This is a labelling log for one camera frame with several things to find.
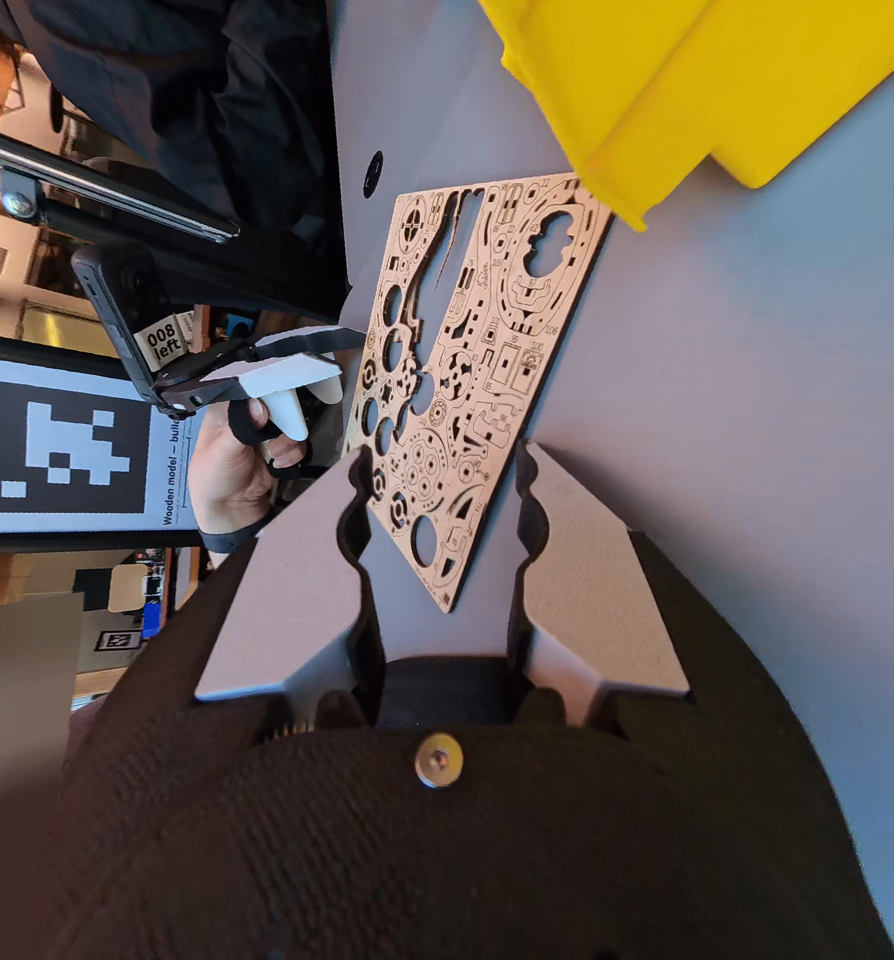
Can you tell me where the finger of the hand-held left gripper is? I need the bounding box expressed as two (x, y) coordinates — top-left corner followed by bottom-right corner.
(250, 326), (367, 360)
(235, 352), (345, 406)

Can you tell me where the black wristband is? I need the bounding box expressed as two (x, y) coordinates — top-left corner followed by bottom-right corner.
(198, 517), (262, 556)

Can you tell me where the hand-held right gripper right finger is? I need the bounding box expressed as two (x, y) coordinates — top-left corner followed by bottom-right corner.
(507, 441), (692, 725)

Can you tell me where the laser-cut plywood parts sheet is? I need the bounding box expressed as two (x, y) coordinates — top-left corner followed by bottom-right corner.
(342, 171), (615, 615)

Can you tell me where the silver metal bar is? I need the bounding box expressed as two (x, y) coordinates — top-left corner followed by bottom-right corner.
(0, 123), (242, 245)

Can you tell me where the person's left hand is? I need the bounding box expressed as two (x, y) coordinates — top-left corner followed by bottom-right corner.
(189, 397), (313, 535)

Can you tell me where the yellow plastic bin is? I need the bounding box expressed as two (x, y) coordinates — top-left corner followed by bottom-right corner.
(477, 0), (894, 234)

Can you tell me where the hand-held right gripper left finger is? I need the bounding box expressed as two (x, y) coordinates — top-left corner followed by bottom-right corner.
(194, 446), (386, 710)

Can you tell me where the black white marker sign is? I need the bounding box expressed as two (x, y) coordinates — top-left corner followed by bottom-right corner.
(0, 333), (202, 549)

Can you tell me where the black jacket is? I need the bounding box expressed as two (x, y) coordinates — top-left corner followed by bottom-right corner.
(0, 0), (343, 316)

